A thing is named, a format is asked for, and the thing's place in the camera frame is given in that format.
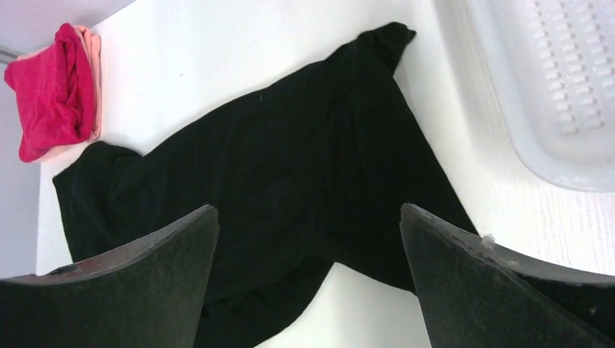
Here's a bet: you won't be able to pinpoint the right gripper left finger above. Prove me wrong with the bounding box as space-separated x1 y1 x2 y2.
1 205 219 347

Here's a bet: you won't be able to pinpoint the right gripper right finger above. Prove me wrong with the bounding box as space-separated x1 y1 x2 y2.
400 204 614 347

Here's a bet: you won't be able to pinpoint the black t shirt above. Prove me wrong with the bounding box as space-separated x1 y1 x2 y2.
53 22 475 347

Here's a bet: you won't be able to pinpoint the folded red t shirt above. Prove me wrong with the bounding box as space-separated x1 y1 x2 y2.
4 22 97 164

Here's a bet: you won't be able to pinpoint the white plastic basket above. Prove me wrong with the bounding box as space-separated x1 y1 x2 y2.
434 1 614 192

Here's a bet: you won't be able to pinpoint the folded peach t shirt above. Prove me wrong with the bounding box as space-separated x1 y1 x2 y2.
17 25 103 163

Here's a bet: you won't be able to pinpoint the aluminium frame post left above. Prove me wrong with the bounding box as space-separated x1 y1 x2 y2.
0 46 23 65

